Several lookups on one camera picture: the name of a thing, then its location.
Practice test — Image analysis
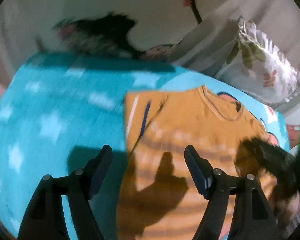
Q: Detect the orange striped child shirt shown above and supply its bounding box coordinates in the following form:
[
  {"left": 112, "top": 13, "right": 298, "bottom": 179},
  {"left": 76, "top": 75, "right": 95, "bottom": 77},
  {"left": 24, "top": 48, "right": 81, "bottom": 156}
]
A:
[{"left": 116, "top": 86, "right": 276, "bottom": 239}]

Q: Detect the red patterned cloth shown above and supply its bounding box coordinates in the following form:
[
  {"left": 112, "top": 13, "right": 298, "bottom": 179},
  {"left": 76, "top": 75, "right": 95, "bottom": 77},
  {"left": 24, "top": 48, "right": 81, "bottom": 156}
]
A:
[{"left": 286, "top": 124, "right": 300, "bottom": 149}]

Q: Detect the turquoise cartoon fleece blanket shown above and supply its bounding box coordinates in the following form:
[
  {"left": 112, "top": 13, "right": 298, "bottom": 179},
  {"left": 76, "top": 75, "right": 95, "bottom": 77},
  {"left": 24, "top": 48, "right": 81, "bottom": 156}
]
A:
[{"left": 0, "top": 53, "right": 289, "bottom": 239}]

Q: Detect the white floral pillow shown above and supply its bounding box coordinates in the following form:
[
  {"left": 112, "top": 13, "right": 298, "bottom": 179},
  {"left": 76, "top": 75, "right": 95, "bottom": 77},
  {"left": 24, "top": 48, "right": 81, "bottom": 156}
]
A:
[{"left": 215, "top": 18, "right": 300, "bottom": 108}]

